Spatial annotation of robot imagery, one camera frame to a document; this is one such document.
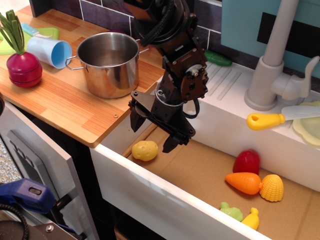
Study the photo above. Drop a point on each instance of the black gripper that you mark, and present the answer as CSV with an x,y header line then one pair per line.
x,y
170,118

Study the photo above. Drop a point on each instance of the yellow toy potato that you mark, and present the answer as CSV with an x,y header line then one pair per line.
x,y
145,150

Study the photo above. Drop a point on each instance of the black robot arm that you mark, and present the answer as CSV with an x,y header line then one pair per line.
x,y
168,26

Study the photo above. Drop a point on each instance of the stainless steel pot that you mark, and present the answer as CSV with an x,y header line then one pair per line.
x,y
109,61

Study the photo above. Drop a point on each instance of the white toy sink basin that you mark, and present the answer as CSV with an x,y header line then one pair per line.
x,y
178,194

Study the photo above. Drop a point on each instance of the green toy cucumber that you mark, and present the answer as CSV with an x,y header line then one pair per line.
x,y
217,58

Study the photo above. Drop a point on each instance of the red toy pepper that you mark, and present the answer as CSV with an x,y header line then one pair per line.
x,y
247,161

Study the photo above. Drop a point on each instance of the orange toy carrot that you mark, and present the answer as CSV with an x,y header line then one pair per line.
x,y
246,182

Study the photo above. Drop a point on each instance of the light green toy broccoli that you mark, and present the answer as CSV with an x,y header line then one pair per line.
x,y
233,212

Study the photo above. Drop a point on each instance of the white oven door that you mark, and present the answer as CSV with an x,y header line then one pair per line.
x,y
37,157

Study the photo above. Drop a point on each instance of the light blue plastic cup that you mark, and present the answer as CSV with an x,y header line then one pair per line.
x,y
54,52

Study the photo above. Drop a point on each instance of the grey toy faucet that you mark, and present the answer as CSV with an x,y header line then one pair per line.
x,y
268,80

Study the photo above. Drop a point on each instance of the yellow toy corn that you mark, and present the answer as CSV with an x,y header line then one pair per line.
x,y
272,188

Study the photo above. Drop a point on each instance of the yellow toy squash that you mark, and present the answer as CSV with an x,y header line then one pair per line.
x,y
252,220

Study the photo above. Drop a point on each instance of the blue clamp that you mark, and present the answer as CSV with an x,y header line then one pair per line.
x,y
28,194

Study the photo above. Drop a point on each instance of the red wooden toy radish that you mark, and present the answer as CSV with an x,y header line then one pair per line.
x,y
24,68

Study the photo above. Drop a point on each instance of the pale green toy plate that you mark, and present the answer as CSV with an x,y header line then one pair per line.
x,y
308,129

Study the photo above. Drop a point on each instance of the green toy cutting board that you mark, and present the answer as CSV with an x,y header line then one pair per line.
x,y
5,48

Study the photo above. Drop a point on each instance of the yellow handled toy knife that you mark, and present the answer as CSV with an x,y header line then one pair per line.
x,y
261,121

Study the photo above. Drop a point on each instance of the teal handled toy knife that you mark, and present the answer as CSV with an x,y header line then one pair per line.
x,y
29,30

